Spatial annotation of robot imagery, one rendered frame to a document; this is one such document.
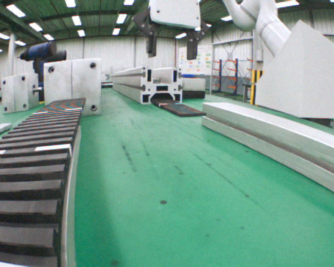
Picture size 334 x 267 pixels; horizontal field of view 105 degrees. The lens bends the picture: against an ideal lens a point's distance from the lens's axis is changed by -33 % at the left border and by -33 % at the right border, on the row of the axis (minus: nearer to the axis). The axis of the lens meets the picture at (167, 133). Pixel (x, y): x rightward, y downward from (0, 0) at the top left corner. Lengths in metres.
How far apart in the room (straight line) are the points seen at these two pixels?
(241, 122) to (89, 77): 0.23
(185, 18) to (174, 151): 0.28
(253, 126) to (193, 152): 0.06
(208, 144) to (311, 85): 0.37
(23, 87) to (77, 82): 0.23
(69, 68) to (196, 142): 0.23
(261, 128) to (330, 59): 0.47
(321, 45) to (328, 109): 0.18
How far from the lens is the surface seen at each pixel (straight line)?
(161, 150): 0.16
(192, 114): 0.31
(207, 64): 6.05
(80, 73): 0.32
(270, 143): 0.18
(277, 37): 0.66
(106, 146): 0.18
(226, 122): 0.22
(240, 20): 0.83
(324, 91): 0.56
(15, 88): 0.53
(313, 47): 0.52
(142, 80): 0.42
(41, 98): 0.71
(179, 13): 0.38
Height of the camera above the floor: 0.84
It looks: 17 degrees down
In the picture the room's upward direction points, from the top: 1 degrees clockwise
